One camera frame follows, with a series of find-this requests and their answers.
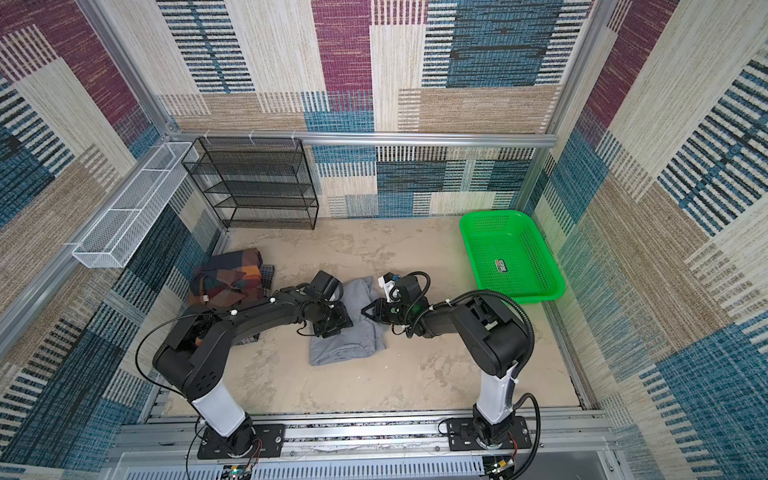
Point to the aluminium back rail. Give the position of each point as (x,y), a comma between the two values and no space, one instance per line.
(545,141)

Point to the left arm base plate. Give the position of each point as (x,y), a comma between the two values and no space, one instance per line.
(264,441)

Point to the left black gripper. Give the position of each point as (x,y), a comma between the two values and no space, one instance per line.
(344,321)

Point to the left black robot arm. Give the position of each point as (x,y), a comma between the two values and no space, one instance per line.
(194,354)

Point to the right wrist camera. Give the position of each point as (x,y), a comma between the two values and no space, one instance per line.
(388,283)

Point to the green plastic basket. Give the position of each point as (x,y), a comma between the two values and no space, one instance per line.
(508,255)

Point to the grey long sleeve shirt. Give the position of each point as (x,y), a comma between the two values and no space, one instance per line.
(363,339)

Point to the aluminium rail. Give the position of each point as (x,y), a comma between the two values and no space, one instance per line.
(407,433)
(545,141)

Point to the black wire shelf rack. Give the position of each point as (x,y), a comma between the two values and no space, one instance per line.
(255,183)

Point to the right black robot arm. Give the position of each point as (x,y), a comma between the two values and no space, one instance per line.
(495,330)

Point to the aluminium front rail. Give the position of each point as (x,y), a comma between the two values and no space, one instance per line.
(407,433)

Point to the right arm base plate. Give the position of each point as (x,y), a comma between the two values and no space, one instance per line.
(465,434)

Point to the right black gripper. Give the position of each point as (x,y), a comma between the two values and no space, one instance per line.
(379,305)

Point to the white wire mesh tray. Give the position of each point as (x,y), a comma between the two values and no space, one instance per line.
(114,238)

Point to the folded plaid flannel shirt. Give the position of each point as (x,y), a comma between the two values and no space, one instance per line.
(228,279)

